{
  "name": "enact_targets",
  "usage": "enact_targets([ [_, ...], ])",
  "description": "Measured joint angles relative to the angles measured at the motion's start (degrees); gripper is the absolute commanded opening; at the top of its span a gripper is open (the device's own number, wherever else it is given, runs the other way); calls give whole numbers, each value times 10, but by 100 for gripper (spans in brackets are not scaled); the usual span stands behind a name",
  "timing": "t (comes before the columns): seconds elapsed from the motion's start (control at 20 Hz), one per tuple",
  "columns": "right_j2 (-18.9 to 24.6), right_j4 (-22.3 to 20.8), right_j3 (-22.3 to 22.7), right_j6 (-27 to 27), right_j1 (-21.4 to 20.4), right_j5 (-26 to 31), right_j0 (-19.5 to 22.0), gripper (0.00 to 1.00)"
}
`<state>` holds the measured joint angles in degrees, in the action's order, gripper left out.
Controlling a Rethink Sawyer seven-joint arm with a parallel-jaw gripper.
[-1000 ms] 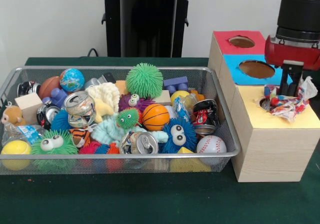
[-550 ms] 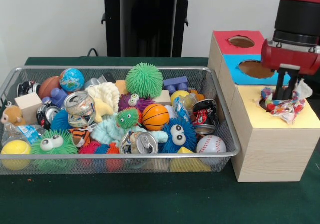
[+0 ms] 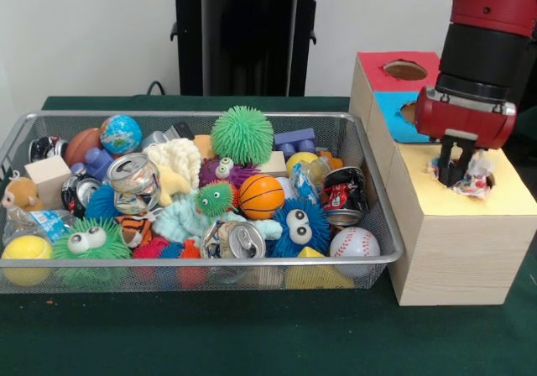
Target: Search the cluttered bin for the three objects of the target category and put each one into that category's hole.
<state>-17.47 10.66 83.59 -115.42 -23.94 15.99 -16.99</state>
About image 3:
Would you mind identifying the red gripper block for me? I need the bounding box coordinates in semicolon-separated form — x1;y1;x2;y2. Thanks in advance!
414;86;518;184

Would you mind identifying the colourful confetti print cloth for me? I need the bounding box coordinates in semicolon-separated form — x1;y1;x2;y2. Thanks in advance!
427;149;495;201

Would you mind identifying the wooden box with three holes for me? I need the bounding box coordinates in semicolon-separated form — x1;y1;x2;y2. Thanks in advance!
347;50;537;306

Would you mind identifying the side table with green cloth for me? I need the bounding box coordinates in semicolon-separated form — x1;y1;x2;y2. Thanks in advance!
509;111;537;163

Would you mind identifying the crushed black red can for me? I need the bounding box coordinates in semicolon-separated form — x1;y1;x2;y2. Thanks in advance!
321;165;370;226

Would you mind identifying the white baseball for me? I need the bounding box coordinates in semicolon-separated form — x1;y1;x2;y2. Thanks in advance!
329;227;382;276

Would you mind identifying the blue spiky ball with eyes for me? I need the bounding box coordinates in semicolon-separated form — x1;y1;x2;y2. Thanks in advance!
268;198;332;259

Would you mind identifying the small orange basketball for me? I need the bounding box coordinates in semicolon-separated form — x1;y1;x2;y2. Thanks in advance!
237;173;286;221

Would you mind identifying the plain green spiky ball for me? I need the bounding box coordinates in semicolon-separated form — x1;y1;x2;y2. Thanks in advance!
210;105;275;165

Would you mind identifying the crushed silver drink can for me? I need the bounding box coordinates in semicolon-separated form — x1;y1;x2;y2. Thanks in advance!
201;219;268;259

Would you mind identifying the crushed can with pastel print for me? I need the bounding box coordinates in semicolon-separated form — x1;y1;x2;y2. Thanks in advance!
107;152;163;216

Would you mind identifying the globe print ball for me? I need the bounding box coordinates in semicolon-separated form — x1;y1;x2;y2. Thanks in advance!
99;114;143;155

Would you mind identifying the green spiky ball with eyes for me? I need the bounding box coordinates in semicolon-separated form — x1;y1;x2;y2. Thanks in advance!
50;216;133;289

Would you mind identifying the yellow foam ball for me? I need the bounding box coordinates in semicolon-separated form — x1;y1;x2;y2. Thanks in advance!
1;235;55;287

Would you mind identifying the wire mesh bin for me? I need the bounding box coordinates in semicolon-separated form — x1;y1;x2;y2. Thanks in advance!
0;111;406;295

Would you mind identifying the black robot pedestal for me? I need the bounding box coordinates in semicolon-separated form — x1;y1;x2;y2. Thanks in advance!
161;0;339;97

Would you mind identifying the black cable loop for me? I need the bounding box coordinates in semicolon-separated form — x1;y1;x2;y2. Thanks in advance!
144;80;169;97

